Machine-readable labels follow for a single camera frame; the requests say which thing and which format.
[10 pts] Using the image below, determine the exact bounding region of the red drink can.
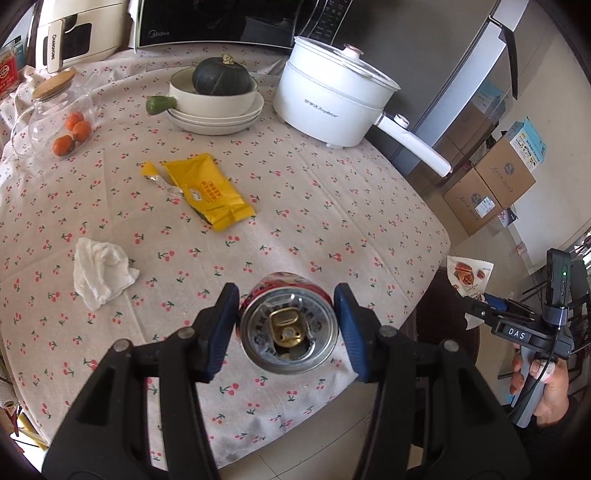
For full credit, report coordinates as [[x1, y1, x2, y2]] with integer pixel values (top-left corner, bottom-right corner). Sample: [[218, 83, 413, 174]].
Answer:
[[238, 272, 340, 374]]

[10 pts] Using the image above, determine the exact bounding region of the white electric pot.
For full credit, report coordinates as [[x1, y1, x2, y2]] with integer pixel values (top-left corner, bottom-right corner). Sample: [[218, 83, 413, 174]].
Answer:
[[272, 36, 452, 177]]

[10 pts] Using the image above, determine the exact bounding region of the cardboard box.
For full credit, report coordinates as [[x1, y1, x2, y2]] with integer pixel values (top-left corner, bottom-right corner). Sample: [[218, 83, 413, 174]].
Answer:
[[443, 168, 509, 237], [475, 136, 537, 210]]

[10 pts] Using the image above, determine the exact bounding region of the light blue box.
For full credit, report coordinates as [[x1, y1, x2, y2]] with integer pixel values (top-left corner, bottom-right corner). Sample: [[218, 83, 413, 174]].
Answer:
[[510, 117, 547, 174]]

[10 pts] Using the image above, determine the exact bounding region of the grey refrigerator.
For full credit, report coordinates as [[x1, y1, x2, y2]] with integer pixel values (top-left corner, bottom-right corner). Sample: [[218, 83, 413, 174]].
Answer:
[[355, 0, 520, 153]]

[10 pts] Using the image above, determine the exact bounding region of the glass jar with wooden lid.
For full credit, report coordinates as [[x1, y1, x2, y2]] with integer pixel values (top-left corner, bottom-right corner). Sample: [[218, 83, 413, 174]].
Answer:
[[10, 67, 95, 162]]

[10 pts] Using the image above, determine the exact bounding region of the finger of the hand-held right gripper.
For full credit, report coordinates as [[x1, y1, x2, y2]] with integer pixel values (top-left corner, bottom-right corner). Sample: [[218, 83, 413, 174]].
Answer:
[[462, 292, 536, 324]]

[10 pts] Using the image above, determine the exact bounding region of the black microwave oven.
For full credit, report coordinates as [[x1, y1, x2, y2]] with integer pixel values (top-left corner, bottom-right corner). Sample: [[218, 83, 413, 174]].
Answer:
[[134, 0, 345, 49]]

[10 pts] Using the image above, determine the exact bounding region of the cherry print tablecloth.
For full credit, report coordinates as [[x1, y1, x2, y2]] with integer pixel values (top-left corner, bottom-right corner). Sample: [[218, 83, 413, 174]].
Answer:
[[0, 44, 452, 469]]

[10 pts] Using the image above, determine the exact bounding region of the white pastry print wrapper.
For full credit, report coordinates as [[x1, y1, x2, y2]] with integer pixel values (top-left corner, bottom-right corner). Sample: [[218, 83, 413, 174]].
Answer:
[[445, 255, 494, 330]]

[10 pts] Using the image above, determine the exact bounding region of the yellow wrapper strip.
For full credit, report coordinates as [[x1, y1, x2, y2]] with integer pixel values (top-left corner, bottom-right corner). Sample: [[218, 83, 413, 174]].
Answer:
[[141, 161, 183, 201]]

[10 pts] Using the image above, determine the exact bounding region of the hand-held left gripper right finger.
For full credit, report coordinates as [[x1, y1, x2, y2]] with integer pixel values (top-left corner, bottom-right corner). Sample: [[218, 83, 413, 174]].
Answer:
[[333, 282, 529, 480]]

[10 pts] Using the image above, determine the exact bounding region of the dark green squash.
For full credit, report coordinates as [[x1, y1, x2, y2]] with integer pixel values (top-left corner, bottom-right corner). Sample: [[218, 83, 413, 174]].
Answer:
[[192, 54, 252, 96]]

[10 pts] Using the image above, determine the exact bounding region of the person's right hand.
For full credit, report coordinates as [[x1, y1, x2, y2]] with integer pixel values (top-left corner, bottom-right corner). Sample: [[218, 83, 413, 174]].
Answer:
[[509, 357, 572, 428]]

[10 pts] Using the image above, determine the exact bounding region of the yellow snack wrapper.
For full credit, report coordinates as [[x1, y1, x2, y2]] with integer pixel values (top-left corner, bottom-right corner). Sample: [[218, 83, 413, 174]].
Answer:
[[159, 153, 256, 232]]

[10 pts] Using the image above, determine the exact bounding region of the crumpled white tissue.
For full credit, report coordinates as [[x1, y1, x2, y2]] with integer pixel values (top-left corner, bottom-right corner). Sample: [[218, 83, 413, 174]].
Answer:
[[73, 237, 140, 311]]

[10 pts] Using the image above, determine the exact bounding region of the white kitchen appliance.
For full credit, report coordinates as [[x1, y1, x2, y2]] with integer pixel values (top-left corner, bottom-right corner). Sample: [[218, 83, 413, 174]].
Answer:
[[28, 0, 130, 73]]

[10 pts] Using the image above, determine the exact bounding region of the cream plate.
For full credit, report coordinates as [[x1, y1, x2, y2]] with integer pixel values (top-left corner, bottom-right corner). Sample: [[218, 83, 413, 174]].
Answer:
[[166, 92, 265, 127], [168, 106, 262, 136]]

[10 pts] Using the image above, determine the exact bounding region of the cream bowl with green handle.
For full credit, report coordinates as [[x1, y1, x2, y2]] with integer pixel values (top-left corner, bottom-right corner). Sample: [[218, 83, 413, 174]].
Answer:
[[146, 66, 259, 115]]

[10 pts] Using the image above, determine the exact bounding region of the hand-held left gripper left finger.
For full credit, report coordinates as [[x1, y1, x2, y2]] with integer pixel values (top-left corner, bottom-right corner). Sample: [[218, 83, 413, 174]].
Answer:
[[41, 282, 241, 480]]

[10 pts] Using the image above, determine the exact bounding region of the red label jar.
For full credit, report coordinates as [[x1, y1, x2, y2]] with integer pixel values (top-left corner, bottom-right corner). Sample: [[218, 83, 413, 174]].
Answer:
[[0, 39, 21, 100]]

